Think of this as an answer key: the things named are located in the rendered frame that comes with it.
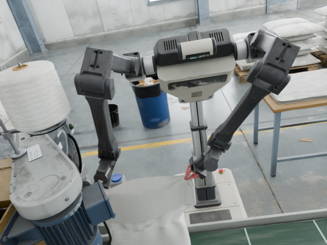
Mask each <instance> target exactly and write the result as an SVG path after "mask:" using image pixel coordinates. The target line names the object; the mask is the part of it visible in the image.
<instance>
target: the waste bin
mask: <svg viewBox="0 0 327 245"><path fill-rule="evenodd" d="M145 76H146V78H148V77H151V78H153V80H154V79H155V80H158V79H159V78H158V75H157V73H156V74H149V75H145ZM129 84H130V85H131V86H132V90H133V92H134V94H135V98H136V102H137V106H138V109H139V112H140V116H141V120H142V123H143V126H144V127H145V128H148V129H158V128H162V127H164V126H166V125H167V124H168V123H169V122H170V113H169V106H168V99H167V93H165V92H164V91H162V89H161V86H160V82H157V83H155V84H152V85H148V86H137V85H138V84H139V82H138V81H134V82H129Z"/></svg>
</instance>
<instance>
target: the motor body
mask: <svg viewBox="0 0 327 245"><path fill-rule="evenodd" d="M82 198H83V195H82V192H80V194H79V195H78V197H77V198H76V199H75V200H74V201H73V202H72V203H71V204H70V205H69V206H68V207H67V208H66V209H65V210H63V211H62V212H60V213H58V214H56V215H53V216H51V217H48V218H45V219H40V220H31V221H32V223H33V225H34V226H35V228H36V229H37V231H38V232H39V234H40V236H41V237H42V239H43V241H44V242H45V244H46V245H103V240H102V236H101V233H100V231H99V229H98V227H99V225H95V226H92V225H91V224H89V223H88V221H87V219H86V217H85V215H84V212H83V210H82Z"/></svg>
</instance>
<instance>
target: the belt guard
mask: <svg viewBox="0 0 327 245"><path fill-rule="evenodd" d="M21 136H22V137H21ZM23 137H25V139H23V140H21V138H23ZM14 142H15V144H16V145H17V147H18V148H25V149H27V148H29V147H31V146H34V145H36V144H39V146H40V149H41V153H42V156H43V157H41V158H38V159H36V160H34V161H31V162H29V159H28V154H27V153H26V154H25V155H24V156H23V157H21V158H18V159H13V160H12V168H11V181H10V194H9V197H10V201H11V202H12V204H13V205H14V207H15V208H16V210H17V211H18V213H19V214H20V215H21V216H22V217H23V218H25V219H28V220H40V219H45V218H48V217H51V216H53V215H56V214H58V213H59V212H61V211H63V210H64V209H65V208H67V207H68V206H69V205H70V204H71V203H72V202H73V201H74V200H75V199H76V198H77V197H78V195H79V194H80V192H81V189H82V184H83V183H82V179H81V176H80V174H79V172H78V169H77V167H76V165H75V164H74V163H73V162H72V161H71V160H70V159H69V158H68V157H67V155H66V154H65V153H64V152H63V151H62V150H61V149H60V148H59V147H58V145H57V144H56V143H55V142H54V141H53V140H52V139H51V138H50V137H49V136H48V134H45V135H40V136H32V137H30V135H28V134H27V133H26V132H20V133H14Z"/></svg>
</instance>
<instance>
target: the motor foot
mask: <svg viewBox="0 0 327 245"><path fill-rule="evenodd" d="M40 241H43V239H42V237H41V236H40V234H39V232H38V231H37V229H36V228H35V226H34V225H33V223H32V221H31V220H28V219H25V218H23V217H22V216H21V215H20V214H19V213H18V211H17V210H16V209H15V211H14V212H13V214H12V216H11V218H10V219H9V221H8V223H7V224H6V226H5V228H4V230H3V231H2V233H1V235H0V243H1V244H2V245H33V244H35V243H38V242H40Z"/></svg>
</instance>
